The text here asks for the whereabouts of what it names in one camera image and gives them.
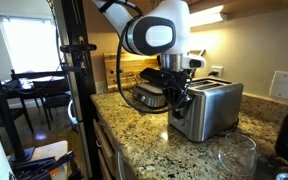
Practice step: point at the dark dining table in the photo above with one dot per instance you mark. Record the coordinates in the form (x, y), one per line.
(50, 87)

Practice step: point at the wooden cabinet drawers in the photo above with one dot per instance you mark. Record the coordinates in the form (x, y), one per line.
(112, 161)

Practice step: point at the round silver kitchen appliance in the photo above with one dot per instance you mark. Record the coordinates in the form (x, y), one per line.
(149, 95)

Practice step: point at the white wall plate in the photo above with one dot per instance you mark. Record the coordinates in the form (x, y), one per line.
(279, 85)

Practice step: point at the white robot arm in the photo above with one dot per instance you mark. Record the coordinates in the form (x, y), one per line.
(165, 32)

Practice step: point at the white wall outlet with plug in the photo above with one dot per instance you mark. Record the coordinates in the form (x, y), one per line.
(216, 71)

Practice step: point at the wooden cutting board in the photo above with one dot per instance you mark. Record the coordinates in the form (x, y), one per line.
(131, 65)

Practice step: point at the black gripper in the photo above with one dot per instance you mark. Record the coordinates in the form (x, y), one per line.
(173, 84)

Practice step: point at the black metal stand pole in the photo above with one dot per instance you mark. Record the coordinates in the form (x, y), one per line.
(72, 31)

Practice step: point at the clear glass bowl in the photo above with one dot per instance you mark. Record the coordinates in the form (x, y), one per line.
(237, 154)

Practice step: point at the bright window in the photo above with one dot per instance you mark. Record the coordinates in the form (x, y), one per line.
(31, 43)

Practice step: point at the stainless steel toaster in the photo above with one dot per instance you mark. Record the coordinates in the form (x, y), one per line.
(214, 109)

